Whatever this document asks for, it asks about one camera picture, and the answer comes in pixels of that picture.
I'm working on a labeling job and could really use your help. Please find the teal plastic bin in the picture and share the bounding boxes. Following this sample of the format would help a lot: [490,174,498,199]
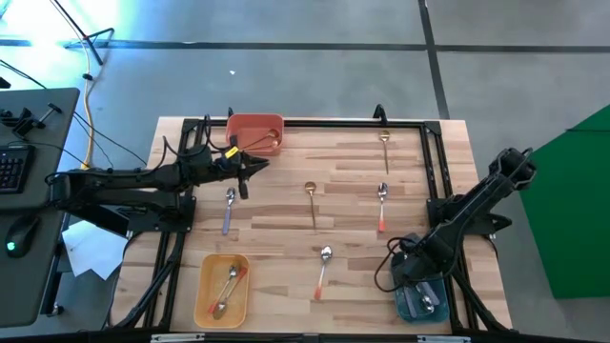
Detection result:
[389,232,452,325]

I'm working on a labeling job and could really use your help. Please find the black aluminium table frame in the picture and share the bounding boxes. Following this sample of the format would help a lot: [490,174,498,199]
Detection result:
[109,105,514,334]

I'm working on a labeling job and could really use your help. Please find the silver spoon lavender handle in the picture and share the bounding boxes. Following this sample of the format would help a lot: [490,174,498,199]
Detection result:
[417,281,440,314]
[221,187,237,236]
[403,285,418,319]

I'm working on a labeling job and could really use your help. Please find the green board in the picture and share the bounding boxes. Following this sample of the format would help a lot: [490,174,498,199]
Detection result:
[518,103,610,300]

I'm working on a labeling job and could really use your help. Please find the black computer mouse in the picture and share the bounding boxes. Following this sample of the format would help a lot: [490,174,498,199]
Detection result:
[4,214,42,260]

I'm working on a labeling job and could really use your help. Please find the white paper sheets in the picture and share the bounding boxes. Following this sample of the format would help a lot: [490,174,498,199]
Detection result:
[61,219,130,281]

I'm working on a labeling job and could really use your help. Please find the silver metal bracket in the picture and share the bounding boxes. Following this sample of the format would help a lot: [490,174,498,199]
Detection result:
[151,333,206,343]
[417,334,471,343]

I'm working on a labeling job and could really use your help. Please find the orange plastic bin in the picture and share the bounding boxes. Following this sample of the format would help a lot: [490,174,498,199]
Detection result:
[225,112,286,157]

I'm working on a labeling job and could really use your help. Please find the yellow plastic bin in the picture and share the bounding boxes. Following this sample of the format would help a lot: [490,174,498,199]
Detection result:
[193,252,252,330]

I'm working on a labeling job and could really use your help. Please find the black tripod stand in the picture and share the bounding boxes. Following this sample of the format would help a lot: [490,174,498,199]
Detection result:
[47,0,116,67]

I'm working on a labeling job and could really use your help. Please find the silver spoon orange handle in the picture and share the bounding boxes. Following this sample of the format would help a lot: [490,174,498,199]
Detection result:
[376,182,390,233]
[313,245,334,302]
[212,265,250,320]
[207,264,239,315]

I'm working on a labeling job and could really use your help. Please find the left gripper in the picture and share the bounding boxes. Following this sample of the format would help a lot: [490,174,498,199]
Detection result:
[212,147,271,200]

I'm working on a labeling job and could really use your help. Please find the black keyboard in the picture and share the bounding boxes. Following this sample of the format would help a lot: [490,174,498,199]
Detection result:
[0,145,35,195]

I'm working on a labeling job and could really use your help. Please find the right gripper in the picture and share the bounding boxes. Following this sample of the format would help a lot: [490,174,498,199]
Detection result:
[395,235,454,285]

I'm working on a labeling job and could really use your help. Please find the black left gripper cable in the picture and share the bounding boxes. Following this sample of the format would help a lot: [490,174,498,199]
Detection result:
[161,107,234,161]

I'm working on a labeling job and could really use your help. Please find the yellow cable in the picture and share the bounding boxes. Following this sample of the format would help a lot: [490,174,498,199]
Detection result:
[78,28,96,171]

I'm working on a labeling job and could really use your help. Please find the black desk clamp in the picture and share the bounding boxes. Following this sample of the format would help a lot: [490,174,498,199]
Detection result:
[0,102,63,140]

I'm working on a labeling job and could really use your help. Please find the dark grey desk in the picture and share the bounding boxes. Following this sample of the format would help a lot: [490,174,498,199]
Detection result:
[0,87,81,330]

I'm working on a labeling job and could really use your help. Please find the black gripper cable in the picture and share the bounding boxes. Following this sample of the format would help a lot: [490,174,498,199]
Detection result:
[374,236,416,294]
[161,107,234,161]

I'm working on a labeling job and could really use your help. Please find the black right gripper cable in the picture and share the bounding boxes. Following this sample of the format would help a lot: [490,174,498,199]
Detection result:
[374,236,416,294]

